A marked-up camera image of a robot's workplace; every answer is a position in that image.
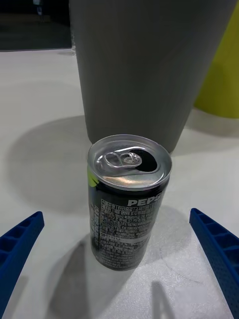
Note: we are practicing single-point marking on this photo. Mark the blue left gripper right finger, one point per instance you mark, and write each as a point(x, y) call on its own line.
point(219, 246)

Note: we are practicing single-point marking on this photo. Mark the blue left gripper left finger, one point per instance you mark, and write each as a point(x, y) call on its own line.
point(17, 241)

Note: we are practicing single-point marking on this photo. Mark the black drink can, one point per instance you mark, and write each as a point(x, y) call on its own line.
point(125, 197)

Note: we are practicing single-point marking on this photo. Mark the yellow-green plastic waste bin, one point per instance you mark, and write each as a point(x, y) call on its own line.
point(221, 74)

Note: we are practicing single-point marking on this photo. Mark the grey plastic waste bin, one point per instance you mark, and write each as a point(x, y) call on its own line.
point(142, 69)

